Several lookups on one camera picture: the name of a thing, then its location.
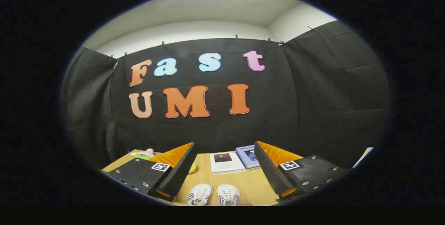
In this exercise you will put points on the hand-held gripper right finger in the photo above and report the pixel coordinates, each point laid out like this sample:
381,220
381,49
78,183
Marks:
269,173

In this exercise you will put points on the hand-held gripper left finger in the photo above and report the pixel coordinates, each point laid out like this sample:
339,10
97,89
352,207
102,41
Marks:
180,173

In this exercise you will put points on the white canvas shoe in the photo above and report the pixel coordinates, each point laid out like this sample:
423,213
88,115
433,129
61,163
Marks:
228,193
200,193

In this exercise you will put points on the yellow fluffy ball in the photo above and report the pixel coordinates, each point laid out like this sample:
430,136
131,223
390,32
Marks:
192,168

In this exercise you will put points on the blue book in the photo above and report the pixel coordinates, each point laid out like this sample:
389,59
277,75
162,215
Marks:
245,155

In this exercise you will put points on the pink plush toy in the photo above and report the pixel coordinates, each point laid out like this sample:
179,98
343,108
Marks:
147,152

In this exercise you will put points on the white book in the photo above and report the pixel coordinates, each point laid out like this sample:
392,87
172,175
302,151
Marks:
227,166

